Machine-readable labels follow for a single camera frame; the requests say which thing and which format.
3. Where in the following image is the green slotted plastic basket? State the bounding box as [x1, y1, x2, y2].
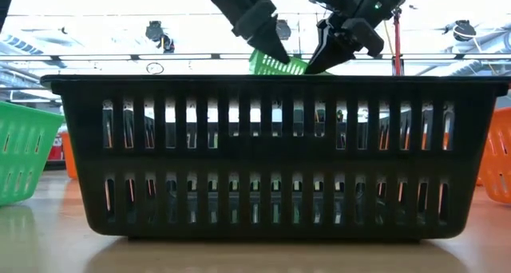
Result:
[249, 49, 311, 77]
[0, 101, 65, 208]

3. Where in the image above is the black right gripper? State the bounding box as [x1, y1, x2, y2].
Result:
[304, 0, 424, 76]

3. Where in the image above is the red white box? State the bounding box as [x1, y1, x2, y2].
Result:
[46, 132, 65, 162]

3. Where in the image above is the orange slotted plastic basket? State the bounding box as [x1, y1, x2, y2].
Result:
[59, 131, 79, 181]
[476, 107, 511, 205]

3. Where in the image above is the red desk lamp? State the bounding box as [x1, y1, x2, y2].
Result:
[392, 7, 404, 77]

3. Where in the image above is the black ceiling fixture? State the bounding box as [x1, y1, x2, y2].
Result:
[452, 19, 477, 42]
[275, 19, 292, 42]
[145, 20, 176, 53]

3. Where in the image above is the black slotted plastic basket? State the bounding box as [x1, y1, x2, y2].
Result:
[39, 74, 511, 242]

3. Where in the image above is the yellow hanging cable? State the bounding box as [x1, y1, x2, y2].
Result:
[382, 19, 395, 55]

